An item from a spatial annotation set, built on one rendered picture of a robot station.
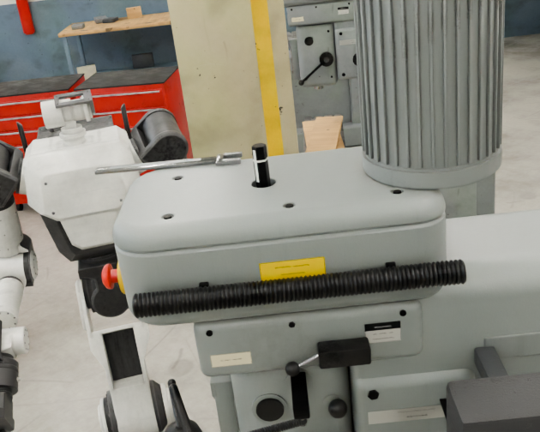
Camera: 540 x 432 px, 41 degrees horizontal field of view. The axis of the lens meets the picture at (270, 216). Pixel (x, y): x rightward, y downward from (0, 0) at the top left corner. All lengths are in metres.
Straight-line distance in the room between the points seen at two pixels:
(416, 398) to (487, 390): 0.26
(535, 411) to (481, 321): 0.26
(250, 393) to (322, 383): 0.11
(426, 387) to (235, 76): 1.87
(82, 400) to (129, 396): 1.92
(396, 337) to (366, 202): 0.22
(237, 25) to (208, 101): 0.31
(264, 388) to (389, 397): 0.19
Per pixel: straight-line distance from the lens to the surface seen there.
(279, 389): 1.16
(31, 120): 6.12
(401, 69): 0.97
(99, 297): 1.98
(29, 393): 4.13
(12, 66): 10.79
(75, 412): 3.89
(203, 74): 2.81
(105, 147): 1.81
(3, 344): 1.83
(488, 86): 1.01
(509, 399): 0.91
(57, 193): 1.81
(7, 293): 1.96
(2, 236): 1.97
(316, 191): 1.03
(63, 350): 4.40
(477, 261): 1.11
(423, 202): 0.99
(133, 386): 2.03
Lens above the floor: 2.30
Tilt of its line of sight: 25 degrees down
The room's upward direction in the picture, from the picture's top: 7 degrees counter-clockwise
